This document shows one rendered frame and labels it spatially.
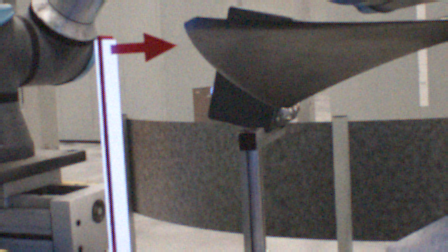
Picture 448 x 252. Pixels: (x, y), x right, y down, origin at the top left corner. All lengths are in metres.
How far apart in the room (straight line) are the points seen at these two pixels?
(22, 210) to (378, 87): 6.11
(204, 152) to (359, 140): 0.59
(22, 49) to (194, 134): 1.58
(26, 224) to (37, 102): 6.23
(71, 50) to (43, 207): 0.27
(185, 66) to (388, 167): 8.43
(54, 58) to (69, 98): 10.41
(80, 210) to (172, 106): 9.39
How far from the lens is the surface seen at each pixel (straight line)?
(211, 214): 2.62
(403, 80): 6.87
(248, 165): 1.11
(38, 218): 1.00
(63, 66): 1.16
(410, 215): 2.38
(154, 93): 10.35
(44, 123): 7.26
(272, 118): 1.14
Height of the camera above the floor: 1.16
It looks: 5 degrees down
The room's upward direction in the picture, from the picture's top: 3 degrees counter-clockwise
